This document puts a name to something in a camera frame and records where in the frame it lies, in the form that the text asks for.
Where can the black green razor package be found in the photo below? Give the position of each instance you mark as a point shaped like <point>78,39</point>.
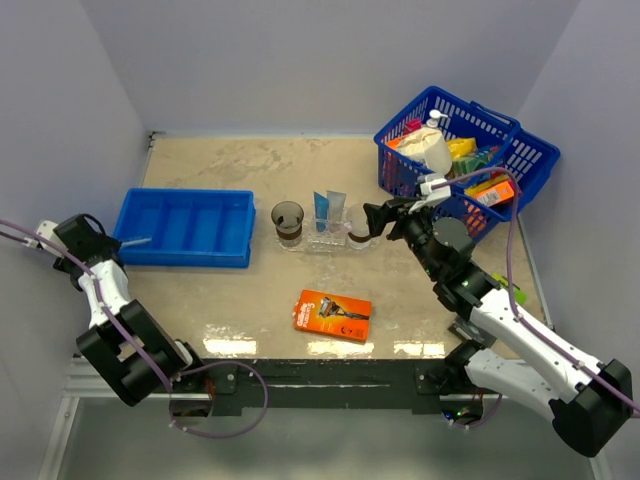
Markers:
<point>466,330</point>

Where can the blue shopping basket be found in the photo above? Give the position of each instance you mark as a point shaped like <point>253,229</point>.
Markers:
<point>524,158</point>

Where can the small red box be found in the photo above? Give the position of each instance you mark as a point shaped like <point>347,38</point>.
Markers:
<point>412,125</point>

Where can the white toothpaste tube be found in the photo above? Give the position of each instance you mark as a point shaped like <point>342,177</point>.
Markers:
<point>336,202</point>

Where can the clear textured acrylic tray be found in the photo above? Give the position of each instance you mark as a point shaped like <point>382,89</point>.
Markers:
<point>302,247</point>

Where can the dark smoked plastic cup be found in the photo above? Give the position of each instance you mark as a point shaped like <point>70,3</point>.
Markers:
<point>287,217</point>

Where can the orange razor box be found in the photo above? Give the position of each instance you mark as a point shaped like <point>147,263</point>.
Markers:
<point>332,315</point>

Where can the white pump bottle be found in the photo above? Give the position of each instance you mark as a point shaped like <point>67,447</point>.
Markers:
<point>435,118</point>

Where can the yellow sponge pack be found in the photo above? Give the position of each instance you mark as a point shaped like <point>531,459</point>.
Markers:
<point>461,147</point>

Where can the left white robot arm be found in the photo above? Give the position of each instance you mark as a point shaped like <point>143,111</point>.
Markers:
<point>124,343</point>

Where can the orange pink box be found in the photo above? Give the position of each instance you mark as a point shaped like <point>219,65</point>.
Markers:
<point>493,191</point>

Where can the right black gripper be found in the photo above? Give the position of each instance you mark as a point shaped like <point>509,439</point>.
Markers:
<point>377,216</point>

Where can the blue plastic bin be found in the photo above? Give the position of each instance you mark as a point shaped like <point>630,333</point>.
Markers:
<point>209,228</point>

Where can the white toothbrush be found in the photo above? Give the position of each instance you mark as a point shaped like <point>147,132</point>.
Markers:
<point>135,242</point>

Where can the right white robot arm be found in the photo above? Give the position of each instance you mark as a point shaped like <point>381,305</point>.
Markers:
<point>464,288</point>

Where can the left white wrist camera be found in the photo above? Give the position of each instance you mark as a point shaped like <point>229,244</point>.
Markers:
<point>46,236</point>

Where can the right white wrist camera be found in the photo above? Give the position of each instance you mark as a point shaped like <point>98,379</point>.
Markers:
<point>432,190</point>

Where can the pink toothbrush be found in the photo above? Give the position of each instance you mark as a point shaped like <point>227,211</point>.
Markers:
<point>340,228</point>

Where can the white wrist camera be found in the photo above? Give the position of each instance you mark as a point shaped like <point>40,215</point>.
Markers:
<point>432,190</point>
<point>46,236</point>

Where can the black aluminium base frame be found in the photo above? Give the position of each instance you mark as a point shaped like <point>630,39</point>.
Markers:
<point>424,386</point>

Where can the green sponge pack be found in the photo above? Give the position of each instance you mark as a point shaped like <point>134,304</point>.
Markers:
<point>477,159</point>

